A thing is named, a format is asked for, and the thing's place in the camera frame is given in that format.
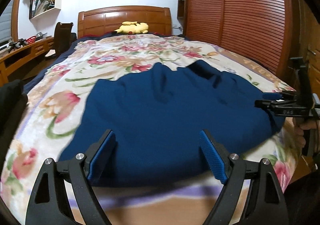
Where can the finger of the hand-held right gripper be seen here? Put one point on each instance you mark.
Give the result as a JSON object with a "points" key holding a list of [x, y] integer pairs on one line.
{"points": [[265, 104], [272, 95]]}

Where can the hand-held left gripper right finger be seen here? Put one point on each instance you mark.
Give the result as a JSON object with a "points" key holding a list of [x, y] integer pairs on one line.
{"points": [[212, 157]]}

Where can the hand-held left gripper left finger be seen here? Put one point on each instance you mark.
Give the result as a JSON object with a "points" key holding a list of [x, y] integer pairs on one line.
{"points": [[102, 157]]}

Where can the dark blue coat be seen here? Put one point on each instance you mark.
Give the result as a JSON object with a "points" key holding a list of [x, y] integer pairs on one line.
{"points": [[162, 115]]}

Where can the person's right hand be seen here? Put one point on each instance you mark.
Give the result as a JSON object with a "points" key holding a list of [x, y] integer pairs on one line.
{"points": [[301, 127]]}

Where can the wooden door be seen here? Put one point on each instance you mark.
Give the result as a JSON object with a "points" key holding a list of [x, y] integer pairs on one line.
{"points": [[310, 40]]}

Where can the wooden louvered wardrobe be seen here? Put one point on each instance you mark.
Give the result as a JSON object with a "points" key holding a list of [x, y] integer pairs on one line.
{"points": [[237, 15]]}

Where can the person's dark clothing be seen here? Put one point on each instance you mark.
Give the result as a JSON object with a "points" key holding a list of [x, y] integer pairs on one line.
{"points": [[302, 195]]}

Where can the floral blanket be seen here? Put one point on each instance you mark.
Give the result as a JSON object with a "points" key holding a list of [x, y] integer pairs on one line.
{"points": [[112, 55]]}

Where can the black cloth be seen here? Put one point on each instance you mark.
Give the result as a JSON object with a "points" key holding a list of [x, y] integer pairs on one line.
{"points": [[12, 92]]}

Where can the dark wooden chair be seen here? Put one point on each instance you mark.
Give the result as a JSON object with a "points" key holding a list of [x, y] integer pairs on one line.
{"points": [[62, 37]]}

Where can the wooden desk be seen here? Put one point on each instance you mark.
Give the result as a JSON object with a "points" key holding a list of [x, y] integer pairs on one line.
{"points": [[22, 52]]}

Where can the yellow plush toy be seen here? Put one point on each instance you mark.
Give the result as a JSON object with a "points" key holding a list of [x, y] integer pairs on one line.
{"points": [[132, 29]]}

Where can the red basket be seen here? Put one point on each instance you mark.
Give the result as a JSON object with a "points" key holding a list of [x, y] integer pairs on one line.
{"points": [[31, 39]]}

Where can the wooden bed headboard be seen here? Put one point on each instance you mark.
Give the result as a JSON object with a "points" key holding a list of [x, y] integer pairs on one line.
{"points": [[105, 19]]}

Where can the pile of desk clutter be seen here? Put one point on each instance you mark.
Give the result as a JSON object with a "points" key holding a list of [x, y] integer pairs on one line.
{"points": [[16, 45]]}

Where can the window blind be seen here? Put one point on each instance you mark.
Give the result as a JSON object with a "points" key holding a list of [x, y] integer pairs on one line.
{"points": [[5, 27]]}

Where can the row of books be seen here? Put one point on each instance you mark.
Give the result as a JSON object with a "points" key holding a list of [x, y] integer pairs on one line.
{"points": [[40, 6]]}

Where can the wooden window frame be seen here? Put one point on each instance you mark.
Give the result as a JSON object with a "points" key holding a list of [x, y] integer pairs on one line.
{"points": [[16, 15]]}

